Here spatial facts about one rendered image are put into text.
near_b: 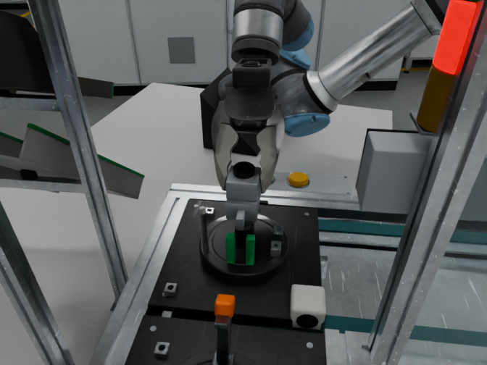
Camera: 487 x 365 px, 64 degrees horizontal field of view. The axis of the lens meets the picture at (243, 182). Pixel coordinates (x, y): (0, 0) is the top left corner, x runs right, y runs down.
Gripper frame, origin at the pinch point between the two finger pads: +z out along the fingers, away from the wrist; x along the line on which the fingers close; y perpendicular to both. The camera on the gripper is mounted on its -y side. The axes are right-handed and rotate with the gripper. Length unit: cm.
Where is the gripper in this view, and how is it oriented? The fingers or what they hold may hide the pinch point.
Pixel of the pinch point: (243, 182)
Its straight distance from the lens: 53.4
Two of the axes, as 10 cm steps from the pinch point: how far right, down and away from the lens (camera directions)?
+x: -9.9, -0.7, 0.9
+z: -0.8, 9.9, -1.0
